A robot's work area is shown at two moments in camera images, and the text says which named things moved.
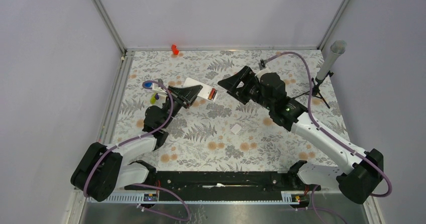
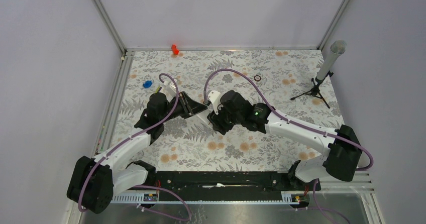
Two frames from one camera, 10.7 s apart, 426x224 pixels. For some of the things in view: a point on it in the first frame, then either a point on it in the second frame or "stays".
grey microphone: [337, 48] stays
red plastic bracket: [174, 49] stays
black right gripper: [247, 76] -> [218, 124]
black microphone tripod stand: [316, 85] stays
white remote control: [208, 92] -> [204, 115]
